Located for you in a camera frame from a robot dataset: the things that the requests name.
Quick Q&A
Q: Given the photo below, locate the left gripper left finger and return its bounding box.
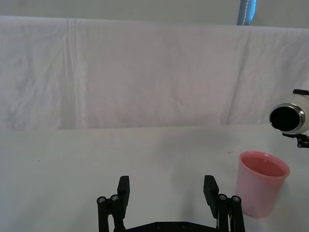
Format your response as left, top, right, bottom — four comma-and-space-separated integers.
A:
97, 175, 131, 232

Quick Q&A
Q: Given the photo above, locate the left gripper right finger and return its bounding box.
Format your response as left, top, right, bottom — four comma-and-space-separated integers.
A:
203, 175, 246, 232

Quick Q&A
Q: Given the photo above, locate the cream vacuum bottle steel neck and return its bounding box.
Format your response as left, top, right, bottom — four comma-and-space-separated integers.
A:
268, 92, 309, 135

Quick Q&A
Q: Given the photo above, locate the pink plastic cup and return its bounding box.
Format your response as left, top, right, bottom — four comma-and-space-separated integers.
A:
235, 151, 291, 219

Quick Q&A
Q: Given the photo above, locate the white table cloth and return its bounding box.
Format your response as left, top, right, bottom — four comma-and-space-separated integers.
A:
0, 124, 309, 232

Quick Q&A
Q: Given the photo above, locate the white curtain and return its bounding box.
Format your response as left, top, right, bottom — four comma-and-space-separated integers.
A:
0, 15, 309, 131

